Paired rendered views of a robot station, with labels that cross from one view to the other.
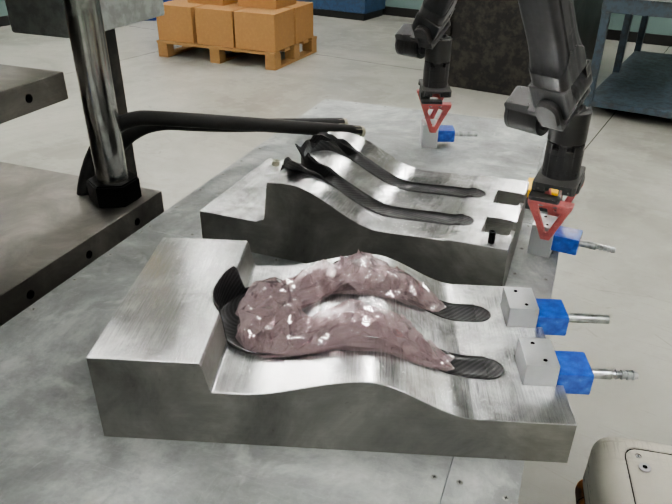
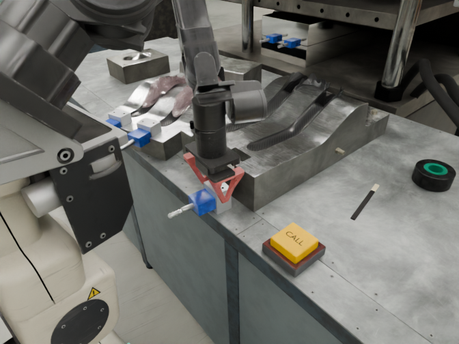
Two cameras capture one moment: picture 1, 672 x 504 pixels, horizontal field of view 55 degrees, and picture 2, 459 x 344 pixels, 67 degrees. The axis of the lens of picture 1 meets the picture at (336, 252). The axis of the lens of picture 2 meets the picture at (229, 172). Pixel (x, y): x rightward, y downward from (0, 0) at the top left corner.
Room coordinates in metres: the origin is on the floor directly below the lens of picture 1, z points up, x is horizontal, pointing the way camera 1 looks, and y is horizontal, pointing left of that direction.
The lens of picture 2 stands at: (1.25, -0.81, 1.28)
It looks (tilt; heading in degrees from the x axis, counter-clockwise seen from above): 35 degrees down; 121
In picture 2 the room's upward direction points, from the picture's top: 2 degrees counter-clockwise
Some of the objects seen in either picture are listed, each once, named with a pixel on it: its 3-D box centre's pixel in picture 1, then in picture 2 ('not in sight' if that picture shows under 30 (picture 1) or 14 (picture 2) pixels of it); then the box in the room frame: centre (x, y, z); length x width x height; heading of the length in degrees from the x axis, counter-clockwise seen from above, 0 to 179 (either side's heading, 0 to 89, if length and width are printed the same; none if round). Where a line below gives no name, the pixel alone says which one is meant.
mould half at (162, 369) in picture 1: (339, 335); (186, 97); (0.63, -0.01, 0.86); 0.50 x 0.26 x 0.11; 86
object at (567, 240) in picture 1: (573, 241); (197, 203); (0.92, -0.39, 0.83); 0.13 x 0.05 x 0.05; 63
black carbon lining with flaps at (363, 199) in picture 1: (375, 176); (285, 106); (0.98, -0.06, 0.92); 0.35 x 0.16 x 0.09; 69
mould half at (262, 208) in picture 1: (367, 199); (291, 123); (0.99, -0.05, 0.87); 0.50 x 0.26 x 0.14; 69
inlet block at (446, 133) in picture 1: (449, 133); not in sight; (1.46, -0.26, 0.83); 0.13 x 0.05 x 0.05; 88
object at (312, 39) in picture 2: not in sight; (319, 31); (0.76, 0.89, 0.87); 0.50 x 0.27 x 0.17; 69
